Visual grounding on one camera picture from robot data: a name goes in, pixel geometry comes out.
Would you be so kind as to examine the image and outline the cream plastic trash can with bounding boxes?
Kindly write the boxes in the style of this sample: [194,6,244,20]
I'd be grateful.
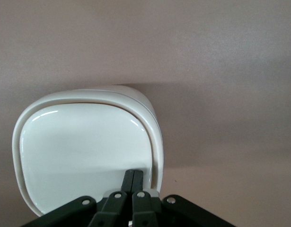
[11,84,164,217]

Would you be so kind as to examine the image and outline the cream trash can lid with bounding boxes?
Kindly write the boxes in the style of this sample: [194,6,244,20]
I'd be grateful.
[19,102,154,215]

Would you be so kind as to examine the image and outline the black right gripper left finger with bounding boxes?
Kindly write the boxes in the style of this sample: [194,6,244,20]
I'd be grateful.
[22,169,135,227]

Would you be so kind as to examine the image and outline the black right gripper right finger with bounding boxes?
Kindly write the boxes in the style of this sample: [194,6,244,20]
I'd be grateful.
[132,170,234,227]

